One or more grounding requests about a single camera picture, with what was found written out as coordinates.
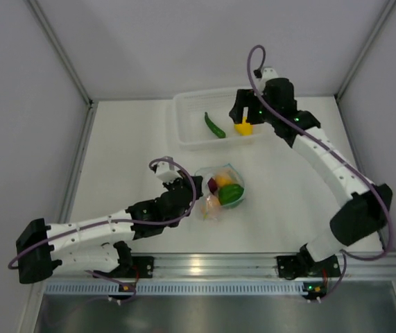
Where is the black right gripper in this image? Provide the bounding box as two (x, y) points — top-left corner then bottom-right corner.
(230, 89), (279, 126)

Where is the purple fake onion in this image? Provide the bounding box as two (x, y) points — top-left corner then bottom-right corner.
(207, 177), (218, 194)

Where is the clear zip top bag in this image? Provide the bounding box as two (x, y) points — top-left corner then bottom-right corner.
(194, 164), (246, 221)

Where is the green fake bell pepper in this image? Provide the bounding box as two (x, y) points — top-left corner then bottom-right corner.
(218, 184), (244, 206)

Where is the green fake chili pepper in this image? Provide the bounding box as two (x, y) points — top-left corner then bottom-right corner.
(204, 112), (226, 139)

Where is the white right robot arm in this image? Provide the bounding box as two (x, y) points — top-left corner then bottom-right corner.
(229, 78), (393, 280)

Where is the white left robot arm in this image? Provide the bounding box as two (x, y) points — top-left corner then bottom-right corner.
(16, 173), (203, 284)

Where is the fake peach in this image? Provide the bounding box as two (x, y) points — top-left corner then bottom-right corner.
(214, 170), (239, 189)

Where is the fake orange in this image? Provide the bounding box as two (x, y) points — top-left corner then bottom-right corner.
(200, 194), (221, 218)

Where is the white plastic basket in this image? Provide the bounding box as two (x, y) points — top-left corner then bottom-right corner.
(172, 87), (265, 151)

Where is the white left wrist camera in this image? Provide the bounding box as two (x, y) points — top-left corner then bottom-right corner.
(151, 156), (180, 184)

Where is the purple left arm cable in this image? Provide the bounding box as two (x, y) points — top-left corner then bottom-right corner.
(8, 157), (197, 270)

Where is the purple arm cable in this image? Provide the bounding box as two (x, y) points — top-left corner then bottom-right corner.
(8, 157), (197, 270)
(246, 44), (392, 300)

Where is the black left base bracket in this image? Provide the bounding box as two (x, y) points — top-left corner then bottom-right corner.
(112, 255), (155, 279)

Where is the black base bracket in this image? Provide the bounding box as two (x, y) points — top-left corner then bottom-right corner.
(112, 255), (155, 279)
(276, 255), (320, 280)

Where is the slotted white cable duct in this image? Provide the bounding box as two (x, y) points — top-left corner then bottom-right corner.
(44, 281), (322, 296)

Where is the black right base bracket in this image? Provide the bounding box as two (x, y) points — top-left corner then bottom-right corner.
(276, 255), (320, 280)

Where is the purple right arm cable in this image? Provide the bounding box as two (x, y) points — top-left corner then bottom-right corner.
(246, 44), (392, 300)

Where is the aluminium mounting rail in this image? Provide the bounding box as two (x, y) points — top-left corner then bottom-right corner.
(36, 250), (396, 281)

